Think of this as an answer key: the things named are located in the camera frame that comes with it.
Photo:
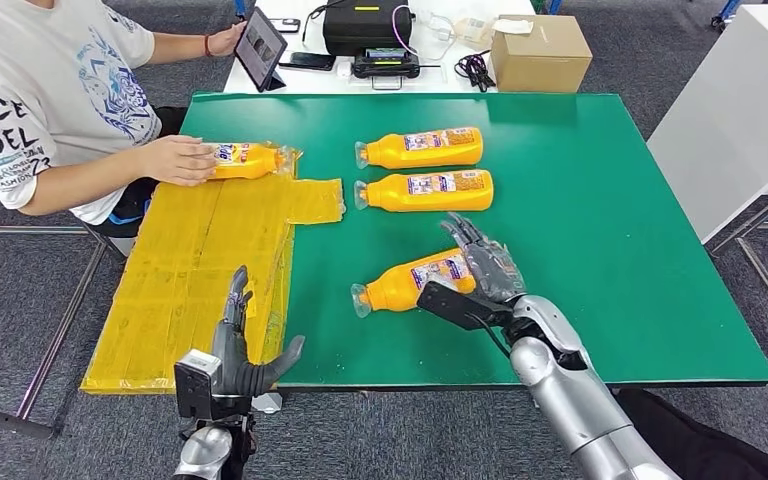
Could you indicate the white power adapter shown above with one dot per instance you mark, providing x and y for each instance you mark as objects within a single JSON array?
[{"x": 345, "y": 68}]

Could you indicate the person's left hand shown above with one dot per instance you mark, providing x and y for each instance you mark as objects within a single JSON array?
[{"x": 226, "y": 41}]

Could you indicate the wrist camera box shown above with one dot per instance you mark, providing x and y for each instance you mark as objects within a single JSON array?
[
  {"x": 195, "y": 384},
  {"x": 457, "y": 308}
]

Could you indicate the orange detergent bottle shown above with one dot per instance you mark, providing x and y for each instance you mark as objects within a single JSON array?
[
  {"x": 251, "y": 162},
  {"x": 424, "y": 201},
  {"x": 424, "y": 159},
  {"x": 397, "y": 288}
]

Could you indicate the brown cardboard box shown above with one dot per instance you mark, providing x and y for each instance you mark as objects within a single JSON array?
[{"x": 545, "y": 60}]

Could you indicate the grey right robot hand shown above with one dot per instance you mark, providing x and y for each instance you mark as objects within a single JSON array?
[{"x": 493, "y": 272}]

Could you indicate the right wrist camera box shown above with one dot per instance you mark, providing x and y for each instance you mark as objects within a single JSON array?
[{"x": 457, "y": 308}]

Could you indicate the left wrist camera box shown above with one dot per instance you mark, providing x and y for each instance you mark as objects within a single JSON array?
[{"x": 195, "y": 384}]

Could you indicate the yellow taped cardboard mat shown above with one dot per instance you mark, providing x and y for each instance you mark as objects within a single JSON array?
[{"x": 178, "y": 265}]

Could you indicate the clear plastic bag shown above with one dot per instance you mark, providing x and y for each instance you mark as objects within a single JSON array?
[{"x": 475, "y": 30}]

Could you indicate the person's right forearm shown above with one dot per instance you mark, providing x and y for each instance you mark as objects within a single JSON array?
[{"x": 86, "y": 185}]

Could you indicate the white table foot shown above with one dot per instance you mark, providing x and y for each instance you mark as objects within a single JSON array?
[{"x": 268, "y": 404}]

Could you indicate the black carry bag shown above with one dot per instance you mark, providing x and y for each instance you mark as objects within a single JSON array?
[{"x": 367, "y": 30}]

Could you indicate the black remote controller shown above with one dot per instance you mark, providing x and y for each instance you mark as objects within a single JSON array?
[{"x": 386, "y": 65}]

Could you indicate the person's left forearm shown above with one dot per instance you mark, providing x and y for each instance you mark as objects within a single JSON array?
[{"x": 178, "y": 48}]

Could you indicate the white tissue paper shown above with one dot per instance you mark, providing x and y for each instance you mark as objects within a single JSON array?
[{"x": 512, "y": 26}]

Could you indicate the person's leg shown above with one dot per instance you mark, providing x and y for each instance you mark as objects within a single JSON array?
[{"x": 722, "y": 450}]

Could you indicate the person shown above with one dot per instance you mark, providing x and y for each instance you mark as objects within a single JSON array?
[{"x": 39, "y": 99}]

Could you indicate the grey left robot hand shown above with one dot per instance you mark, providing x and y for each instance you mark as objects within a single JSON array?
[{"x": 232, "y": 364}]

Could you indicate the white desk with metal legs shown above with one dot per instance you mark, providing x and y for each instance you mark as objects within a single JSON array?
[{"x": 722, "y": 119}]

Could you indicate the red wrist band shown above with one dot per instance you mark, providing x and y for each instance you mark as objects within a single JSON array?
[{"x": 208, "y": 46}]

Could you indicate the person's right hand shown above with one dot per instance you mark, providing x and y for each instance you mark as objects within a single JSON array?
[{"x": 178, "y": 160}]

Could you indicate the black tablet computer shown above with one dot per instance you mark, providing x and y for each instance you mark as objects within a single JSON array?
[{"x": 261, "y": 48}]

